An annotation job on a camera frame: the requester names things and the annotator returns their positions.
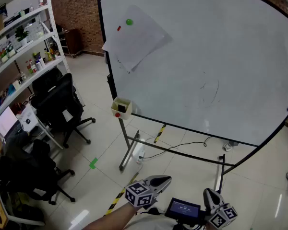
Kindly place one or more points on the person's white shirt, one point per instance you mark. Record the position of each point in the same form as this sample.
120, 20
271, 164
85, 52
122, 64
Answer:
151, 223

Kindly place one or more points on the person's left forearm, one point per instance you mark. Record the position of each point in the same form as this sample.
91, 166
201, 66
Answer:
115, 217

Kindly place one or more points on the white plastic floor device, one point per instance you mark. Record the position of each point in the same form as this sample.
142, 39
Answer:
230, 145

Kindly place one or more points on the cream plastic tray box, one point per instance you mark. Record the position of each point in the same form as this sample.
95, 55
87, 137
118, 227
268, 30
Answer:
124, 114

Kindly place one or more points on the white power strip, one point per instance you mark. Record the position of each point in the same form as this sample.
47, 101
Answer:
140, 156

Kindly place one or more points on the long yellow black hazard tape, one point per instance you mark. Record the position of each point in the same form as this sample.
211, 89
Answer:
117, 198

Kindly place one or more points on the open laptop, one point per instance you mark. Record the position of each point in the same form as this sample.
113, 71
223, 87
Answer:
7, 122

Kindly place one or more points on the green round magnet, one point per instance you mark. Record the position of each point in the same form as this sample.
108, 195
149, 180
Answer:
129, 22

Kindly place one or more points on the short yellow black hazard tape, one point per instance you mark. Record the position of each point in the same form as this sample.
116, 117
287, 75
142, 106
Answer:
159, 133

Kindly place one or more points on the clear bottle red cap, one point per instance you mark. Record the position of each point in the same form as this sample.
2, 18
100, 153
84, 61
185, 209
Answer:
40, 1

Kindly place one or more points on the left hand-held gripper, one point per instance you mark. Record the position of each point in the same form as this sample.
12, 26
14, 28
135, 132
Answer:
139, 195

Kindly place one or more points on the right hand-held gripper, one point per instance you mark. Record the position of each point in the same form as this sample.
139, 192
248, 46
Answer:
223, 217

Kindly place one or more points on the black padded office chair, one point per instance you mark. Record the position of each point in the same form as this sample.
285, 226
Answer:
33, 176

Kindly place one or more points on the black metal stand frame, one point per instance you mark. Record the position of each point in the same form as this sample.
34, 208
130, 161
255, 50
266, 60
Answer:
127, 147

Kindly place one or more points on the black chest mount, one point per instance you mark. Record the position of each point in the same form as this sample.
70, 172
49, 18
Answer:
182, 225

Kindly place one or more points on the black mesh office chair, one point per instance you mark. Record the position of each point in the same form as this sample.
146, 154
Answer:
60, 104

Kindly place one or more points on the potted green plant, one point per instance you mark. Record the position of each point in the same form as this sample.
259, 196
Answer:
21, 35

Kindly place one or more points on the white metal shelf rack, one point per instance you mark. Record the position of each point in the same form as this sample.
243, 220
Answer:
26, 47

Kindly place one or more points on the large white whiteboard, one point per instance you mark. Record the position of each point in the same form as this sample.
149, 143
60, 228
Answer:
194, 56

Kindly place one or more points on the white mug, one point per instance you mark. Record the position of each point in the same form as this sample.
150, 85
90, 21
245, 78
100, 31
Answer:
16, 85

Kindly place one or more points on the small black display screen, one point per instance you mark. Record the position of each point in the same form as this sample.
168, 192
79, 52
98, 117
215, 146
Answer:
183, 208

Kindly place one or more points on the brown wooden cabinet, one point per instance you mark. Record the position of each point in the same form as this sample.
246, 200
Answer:
73, 42

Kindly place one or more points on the white cardboard box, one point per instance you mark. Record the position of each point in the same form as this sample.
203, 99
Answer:
28, 118

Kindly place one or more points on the black board eraser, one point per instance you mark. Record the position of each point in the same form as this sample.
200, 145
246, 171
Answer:
122, 107

